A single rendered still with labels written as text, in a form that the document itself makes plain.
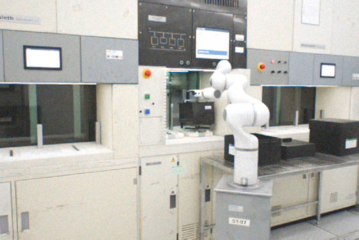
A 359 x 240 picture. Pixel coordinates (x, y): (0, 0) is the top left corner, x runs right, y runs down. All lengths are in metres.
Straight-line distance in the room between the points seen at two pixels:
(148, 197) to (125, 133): 0.48
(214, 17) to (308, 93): 1.69
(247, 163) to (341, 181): 2.02
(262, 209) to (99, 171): 1.03
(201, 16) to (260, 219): 1.42
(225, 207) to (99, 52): 1.16
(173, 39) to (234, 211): 1.20
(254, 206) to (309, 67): 1.71
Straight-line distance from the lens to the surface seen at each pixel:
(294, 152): 2.41
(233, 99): 1.80
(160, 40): 2.21
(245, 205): 1.66
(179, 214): 2.43
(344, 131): 2.67
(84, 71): 2.03
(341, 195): 3.65
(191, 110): 2.53
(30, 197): 2.09
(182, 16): 2.31
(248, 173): 1.69
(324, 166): 2.31
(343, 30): 3.45
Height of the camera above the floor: 1.27
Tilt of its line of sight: 6 degrees down
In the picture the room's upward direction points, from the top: straight up
